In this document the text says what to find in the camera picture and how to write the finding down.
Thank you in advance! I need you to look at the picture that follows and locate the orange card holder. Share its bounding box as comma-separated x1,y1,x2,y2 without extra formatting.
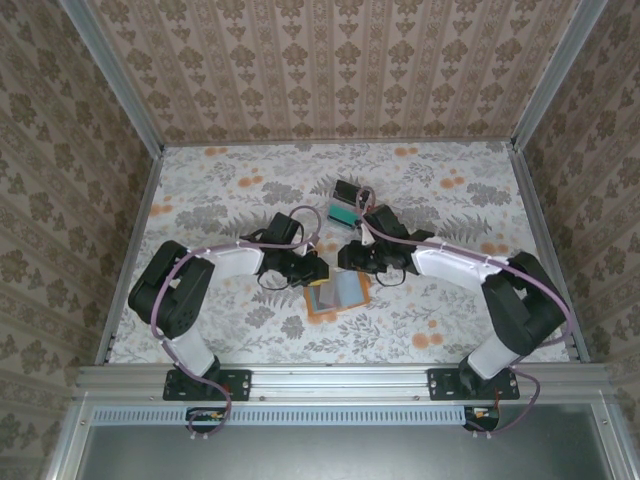
303,269,373,324

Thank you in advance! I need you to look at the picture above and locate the teal card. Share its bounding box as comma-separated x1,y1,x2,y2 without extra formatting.
327,204,358,228

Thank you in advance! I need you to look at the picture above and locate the black card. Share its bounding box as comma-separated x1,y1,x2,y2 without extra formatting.
333,179,367,203

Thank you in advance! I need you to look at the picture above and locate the clear plastic tray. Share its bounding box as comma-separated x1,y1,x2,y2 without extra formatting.
324,179,371,237

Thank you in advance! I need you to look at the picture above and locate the floral table cover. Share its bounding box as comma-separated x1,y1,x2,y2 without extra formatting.
107,141,571,366

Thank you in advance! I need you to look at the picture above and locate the small black circuit board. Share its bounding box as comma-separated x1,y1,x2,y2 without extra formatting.
463,405,503,433
185,407,227,434

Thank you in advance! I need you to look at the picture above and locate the grey metal sheet panel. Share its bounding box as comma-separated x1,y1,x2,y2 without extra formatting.
74,424,609,480

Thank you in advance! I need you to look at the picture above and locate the aluminium table edge rail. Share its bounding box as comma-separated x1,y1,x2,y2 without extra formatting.
74,363,617,402

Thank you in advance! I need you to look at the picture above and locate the grey slotted cable duct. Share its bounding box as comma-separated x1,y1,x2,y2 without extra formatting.
92,405,469,426

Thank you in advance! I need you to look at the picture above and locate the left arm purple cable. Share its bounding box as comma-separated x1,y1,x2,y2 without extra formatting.
149,204,324,441

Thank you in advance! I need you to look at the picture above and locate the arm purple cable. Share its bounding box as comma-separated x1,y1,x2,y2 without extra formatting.
149,204,324,441
357,185,576,441

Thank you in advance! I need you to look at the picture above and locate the aluminium side rail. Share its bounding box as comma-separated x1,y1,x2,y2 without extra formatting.
506,142,594,364
94,144,166,366

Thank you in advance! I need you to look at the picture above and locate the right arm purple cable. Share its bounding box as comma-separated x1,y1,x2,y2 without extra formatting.
357,185,576,441

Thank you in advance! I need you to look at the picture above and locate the aluminium frame post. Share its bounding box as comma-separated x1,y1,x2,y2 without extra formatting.
509,0,609,151
63,0,166,152

